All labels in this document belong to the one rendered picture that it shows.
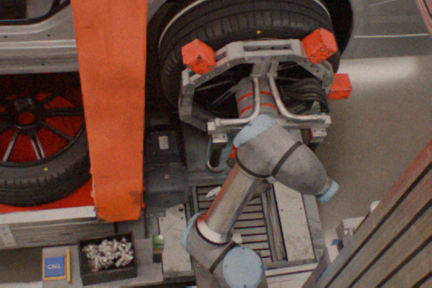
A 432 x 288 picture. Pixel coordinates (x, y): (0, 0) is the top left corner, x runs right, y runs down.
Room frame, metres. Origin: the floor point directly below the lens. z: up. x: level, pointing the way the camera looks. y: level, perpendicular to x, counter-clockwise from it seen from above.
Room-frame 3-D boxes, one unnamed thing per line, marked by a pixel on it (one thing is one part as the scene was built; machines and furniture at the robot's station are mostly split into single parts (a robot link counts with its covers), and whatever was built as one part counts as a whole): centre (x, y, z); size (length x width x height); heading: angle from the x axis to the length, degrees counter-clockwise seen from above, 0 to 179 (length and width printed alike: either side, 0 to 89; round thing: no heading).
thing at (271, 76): (1.28, -0.25, 1.03); 0.19 x 0.18 x 0.11; 18
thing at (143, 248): (0.75, 0.30, 0.44); 0.43 x 0.17 x 0.03; 108
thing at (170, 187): (1.31, 0.19, 0.26); 0.42 x 0.18 x 0.35; 18
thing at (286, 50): (1.37, -0.12, 0.85); 0.54 x 0.07 x 0.54; 108
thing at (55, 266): (0.70, 0.46, 0.47); 0.07 x 0.07 x 0.02; 18
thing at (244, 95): (1.30, -0.14, 0.85); 0.21 x 0.14 x 0.14; 18
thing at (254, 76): (1.22, -0.06, 1.03); 0.19 x 0.18 x 0.11; 18
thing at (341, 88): (1.47, -0.41, 0.85); 0.09 x 0.08 x 0.07; 108
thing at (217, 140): (1.12, -0.02, 0.93); 0.09 x 0.05 x 0.05; 18
